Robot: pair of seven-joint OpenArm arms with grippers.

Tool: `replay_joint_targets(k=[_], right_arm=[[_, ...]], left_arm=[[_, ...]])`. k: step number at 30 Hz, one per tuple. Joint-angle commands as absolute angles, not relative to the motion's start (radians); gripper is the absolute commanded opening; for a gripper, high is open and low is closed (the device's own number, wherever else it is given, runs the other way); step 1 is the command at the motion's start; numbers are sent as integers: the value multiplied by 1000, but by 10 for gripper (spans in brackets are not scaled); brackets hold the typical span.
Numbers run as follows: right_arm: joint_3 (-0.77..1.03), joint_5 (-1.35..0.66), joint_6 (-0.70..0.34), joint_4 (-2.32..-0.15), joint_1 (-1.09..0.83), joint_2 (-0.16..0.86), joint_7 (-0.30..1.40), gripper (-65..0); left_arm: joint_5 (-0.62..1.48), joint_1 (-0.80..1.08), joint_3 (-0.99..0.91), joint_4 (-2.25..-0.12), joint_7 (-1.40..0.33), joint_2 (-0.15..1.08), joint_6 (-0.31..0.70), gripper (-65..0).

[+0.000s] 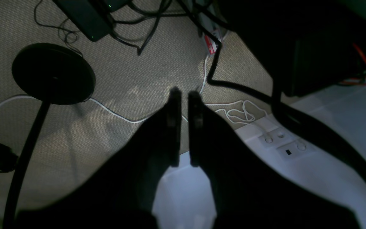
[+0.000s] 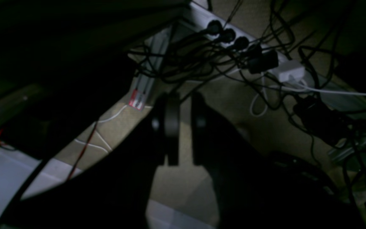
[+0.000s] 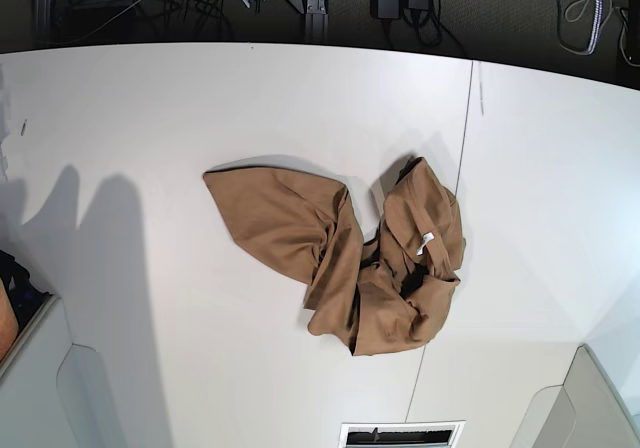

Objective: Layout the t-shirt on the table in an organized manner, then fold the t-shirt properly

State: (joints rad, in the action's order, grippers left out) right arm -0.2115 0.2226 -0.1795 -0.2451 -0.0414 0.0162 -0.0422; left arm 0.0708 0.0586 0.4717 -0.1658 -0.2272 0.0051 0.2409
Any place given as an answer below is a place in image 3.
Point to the brown t-shirt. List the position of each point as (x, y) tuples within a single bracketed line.
[(376, 296)]

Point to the white garment label tag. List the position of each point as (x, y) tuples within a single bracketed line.
[(426, 238)]

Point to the white floor vent grille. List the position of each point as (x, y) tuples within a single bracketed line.
[(423, 434)]

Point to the grey bin left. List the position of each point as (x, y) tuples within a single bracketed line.
[(54, 393)]

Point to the grey bin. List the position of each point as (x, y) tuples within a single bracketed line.
[(586, 410), (54, 393)]

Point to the grey bin right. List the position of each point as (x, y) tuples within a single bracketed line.
[(586, 410)]

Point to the aluminium frame post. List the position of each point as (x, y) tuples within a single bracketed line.
[(316, 21)]

